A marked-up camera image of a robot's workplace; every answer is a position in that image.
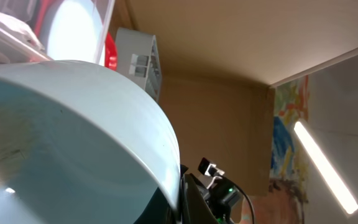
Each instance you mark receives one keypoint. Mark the colourful wall painting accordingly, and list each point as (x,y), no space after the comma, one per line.
(286,198)

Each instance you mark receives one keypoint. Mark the white napkin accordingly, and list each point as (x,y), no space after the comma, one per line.
(18,43)

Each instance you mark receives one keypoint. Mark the red serving tray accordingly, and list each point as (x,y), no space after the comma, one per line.
(106,54)

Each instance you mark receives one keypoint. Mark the clear plastic waste bin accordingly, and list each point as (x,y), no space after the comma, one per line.
(23,10)

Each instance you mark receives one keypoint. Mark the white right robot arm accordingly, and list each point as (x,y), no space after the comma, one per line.
(220,194)

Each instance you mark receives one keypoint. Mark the light blue bowl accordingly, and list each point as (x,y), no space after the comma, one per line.
(80,143)

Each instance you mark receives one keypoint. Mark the ceiling light strip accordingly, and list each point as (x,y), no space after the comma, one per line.
(329,174)

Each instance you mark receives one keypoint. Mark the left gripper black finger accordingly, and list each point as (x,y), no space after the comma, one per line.
(194,209)

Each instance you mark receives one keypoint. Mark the grey dishwasher rack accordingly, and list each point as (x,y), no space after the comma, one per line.
(138,60)

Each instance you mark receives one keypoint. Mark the light blue plate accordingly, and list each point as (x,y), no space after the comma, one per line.
(71,30)

